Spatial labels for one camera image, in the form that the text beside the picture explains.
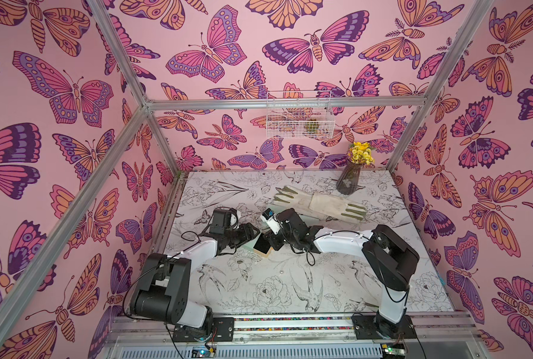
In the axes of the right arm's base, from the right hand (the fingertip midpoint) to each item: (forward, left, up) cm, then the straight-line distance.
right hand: (266, 232), depth 90 cm
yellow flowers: (+28, -39, +18) cm, 51 cm away
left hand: (0, +4, -1) cm, 4 cm away
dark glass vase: (+28, -38, +2) cm, 47 cm away
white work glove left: (+22, -14, -7) cm, 27 cm away
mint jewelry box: (-4, +2, -5) cm, 7 cm away
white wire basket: (+43, -15, +26) cm, 53 cm away
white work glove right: (+19, -33, -7) cm, 38 cm away
